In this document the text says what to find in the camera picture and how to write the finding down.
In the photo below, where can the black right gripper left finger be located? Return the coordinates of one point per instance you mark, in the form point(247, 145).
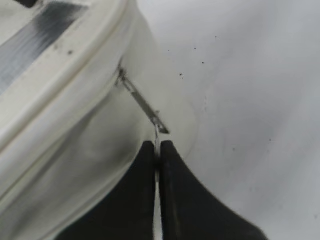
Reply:
point(127, 212)

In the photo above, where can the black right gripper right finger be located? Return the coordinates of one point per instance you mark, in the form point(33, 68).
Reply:
point(189, 211)

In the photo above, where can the metal zipper pull with ring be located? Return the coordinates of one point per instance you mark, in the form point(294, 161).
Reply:
point(153, 115)

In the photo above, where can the cream insulated lunch bag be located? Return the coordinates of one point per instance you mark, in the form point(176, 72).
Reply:
point(68, 133)

